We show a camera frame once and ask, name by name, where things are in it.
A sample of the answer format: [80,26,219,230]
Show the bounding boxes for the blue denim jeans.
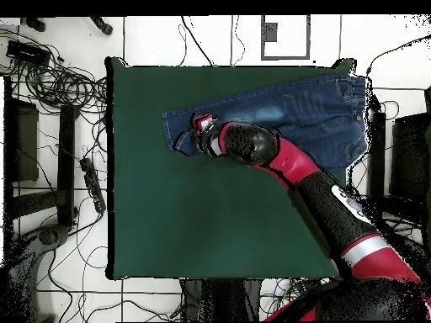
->
[161,73,370,172]

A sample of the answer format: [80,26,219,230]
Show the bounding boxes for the dark green table cloth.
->
[104,56,357,282]

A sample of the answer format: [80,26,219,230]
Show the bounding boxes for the black power strip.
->
[79,156,106,214]

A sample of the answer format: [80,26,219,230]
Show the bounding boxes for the black stand foot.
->
[24,16,45,33]
[88,16,114,35]

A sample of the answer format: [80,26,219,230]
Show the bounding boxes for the black metal column stand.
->
[181,278,263,322]

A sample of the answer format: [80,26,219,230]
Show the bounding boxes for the black upright bar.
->
[366,112,387,203]

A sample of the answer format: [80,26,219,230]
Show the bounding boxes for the black electronics box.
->
[5,40,52,66]

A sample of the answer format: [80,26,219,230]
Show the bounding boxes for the black cabinet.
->
[390,86,431,223]

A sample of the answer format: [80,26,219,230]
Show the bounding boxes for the grey chair base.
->
[4,224,72,321]

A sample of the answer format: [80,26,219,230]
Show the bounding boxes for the grey square frame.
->
[260,14,311,61]

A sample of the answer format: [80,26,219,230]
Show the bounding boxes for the black frame stand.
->
[3,77,80,233]

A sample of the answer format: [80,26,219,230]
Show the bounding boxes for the black cable tangle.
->
[0,29,109,114]

